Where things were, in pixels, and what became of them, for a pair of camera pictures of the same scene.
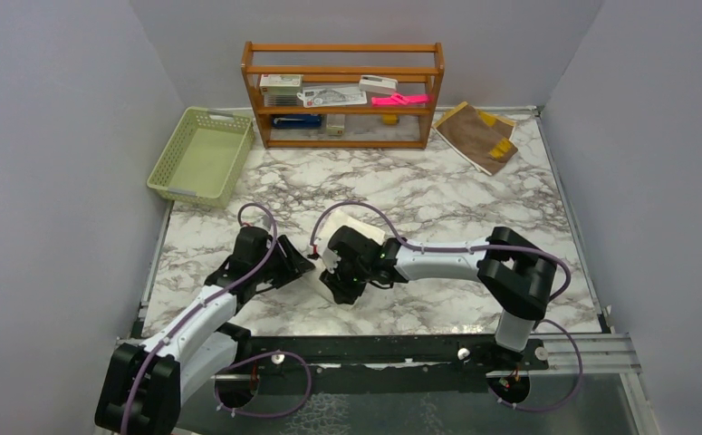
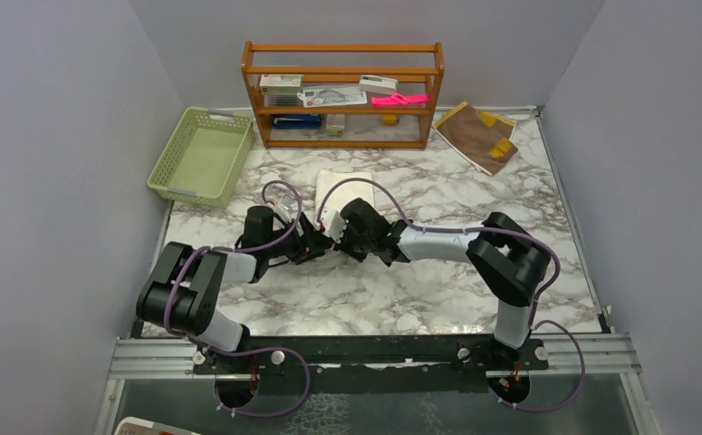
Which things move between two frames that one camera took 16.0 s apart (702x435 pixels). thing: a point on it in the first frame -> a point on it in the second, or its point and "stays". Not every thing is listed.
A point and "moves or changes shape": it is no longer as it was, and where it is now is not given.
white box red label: (281, 83) stays
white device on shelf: (377, 84) stays
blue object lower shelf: (296, 120) stays
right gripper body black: (350, 281) -> (359, 247)
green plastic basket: (205, 156) stays
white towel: (340, 218) moves or changes shape
